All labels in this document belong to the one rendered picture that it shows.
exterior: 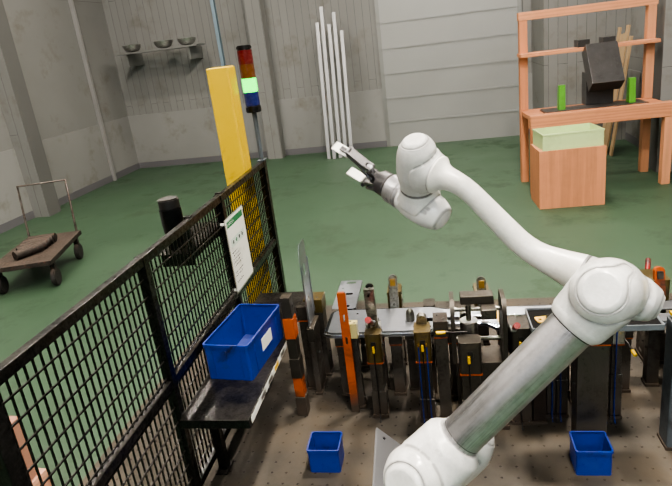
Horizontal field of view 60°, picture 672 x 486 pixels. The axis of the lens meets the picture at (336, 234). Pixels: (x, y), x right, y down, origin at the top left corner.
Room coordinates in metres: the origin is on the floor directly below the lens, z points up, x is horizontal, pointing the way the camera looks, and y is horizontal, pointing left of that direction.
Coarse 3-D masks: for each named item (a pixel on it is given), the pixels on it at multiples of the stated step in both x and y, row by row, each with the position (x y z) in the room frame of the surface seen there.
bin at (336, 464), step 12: (312, 432) 1.67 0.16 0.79; (324, 432) 1.66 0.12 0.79; (336, 432) 1.66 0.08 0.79; (312, 444) 1.65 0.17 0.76; (324, 444) 1.66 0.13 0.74; (336, 444) 1.66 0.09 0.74; (312, 456) 1.58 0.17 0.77; (324, 456) 1.57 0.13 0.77; (336, 456) 1.56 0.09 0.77; (312, 468) 1.58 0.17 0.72; (324, 468) 1.57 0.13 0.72; (336, 468) 1.56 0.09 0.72
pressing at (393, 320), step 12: (336, 312) 2.14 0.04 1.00; (348, 312) 2.13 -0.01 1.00; (360, 312) 2.11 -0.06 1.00; (384, 312) 2.09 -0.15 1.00; (396, 312) 2.07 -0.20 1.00; (432, 312) 2.03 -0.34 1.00; (456, 312) 2.01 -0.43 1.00; (516, 312) 1.95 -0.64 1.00; (336, 324) 2.03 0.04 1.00; (360, 324) 2.01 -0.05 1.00; (384, 324) 1.98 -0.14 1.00; (396, 324) 1.97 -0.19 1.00; (408, 324) 1.96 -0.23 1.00; (432, 324) 1.94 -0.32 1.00; (456, 324) 1.92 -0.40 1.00; (480, 324) 1.90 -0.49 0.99; (492, 324) 1.88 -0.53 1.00; (336, 336) 1.94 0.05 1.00; (360, 336) 1.93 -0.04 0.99; (384, 336) 1.91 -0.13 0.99; (396, 336) 1.90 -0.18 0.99
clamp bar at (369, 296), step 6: (366, 288) 1.86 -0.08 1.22; (372, 288) 1.85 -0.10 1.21; (366, 294) 1.84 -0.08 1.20; (372, 294) 1.85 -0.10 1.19; (366, 300) 1.86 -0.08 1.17; (372, 300) 1.85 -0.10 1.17; (366, 306) 1.86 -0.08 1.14; (372, 306) 1.86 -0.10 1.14; (366, 312) 1.87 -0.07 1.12; (372, 312) 1.86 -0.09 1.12; (372, 318) 1.87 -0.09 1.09
